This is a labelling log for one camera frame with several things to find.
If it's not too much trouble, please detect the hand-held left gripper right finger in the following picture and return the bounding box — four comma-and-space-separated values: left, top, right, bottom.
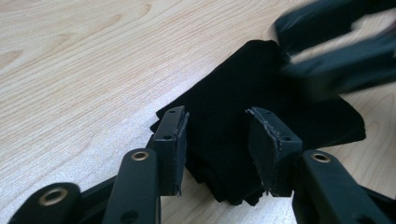
245, 105, 304, 198

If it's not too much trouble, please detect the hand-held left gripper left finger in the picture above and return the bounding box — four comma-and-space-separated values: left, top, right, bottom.
151, 105, 191, 197

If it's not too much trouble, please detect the long black sock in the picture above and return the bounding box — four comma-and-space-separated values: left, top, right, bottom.
149, 39, 367, 188

